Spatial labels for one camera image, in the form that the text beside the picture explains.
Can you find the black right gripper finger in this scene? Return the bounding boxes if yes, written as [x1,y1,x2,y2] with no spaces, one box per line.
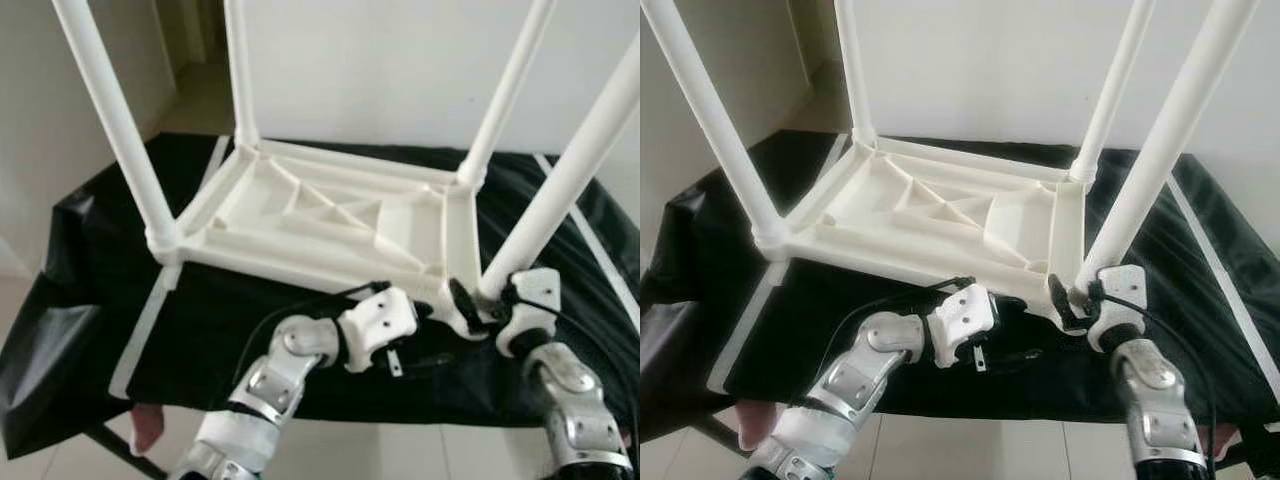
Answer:
[1046,273,1076,331]
[447,277,483,333]

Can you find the white plastic table top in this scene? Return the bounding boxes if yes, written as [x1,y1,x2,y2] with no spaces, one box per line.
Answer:
[148,138,491,341]
[752,135,1091,331]

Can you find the black table cloth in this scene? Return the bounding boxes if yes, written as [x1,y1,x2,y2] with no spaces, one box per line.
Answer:
[0,132,641,461]
[640,130,1280,441]

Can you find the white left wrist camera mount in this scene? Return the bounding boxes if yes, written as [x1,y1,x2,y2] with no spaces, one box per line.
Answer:
[340,285,419,373]
[928,283,1001,369]

